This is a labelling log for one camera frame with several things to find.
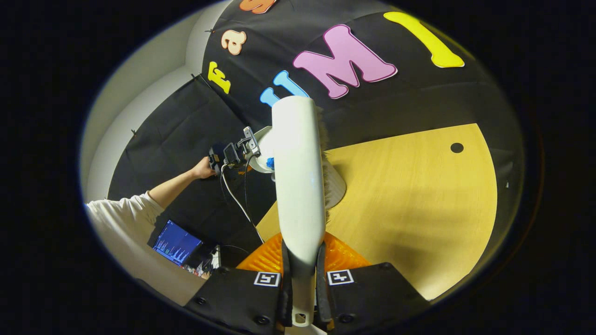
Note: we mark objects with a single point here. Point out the computer screen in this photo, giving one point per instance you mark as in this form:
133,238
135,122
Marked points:
177,242

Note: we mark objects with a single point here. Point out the blue paper scrap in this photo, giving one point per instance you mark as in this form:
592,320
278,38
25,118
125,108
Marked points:
270,163

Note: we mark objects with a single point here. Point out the black backdrop cloth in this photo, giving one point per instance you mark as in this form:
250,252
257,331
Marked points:
409,97

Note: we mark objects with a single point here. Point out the white shirt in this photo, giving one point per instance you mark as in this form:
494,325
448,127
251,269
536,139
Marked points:
130,232

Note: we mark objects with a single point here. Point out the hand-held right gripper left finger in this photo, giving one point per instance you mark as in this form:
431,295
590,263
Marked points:
242,298

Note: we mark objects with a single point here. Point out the small grey broom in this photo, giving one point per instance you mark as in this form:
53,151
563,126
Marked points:
300,186

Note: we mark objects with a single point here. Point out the wooden desktop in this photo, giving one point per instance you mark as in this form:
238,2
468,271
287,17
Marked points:
409,204

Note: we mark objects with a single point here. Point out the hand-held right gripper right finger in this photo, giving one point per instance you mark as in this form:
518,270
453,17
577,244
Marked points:
368,293

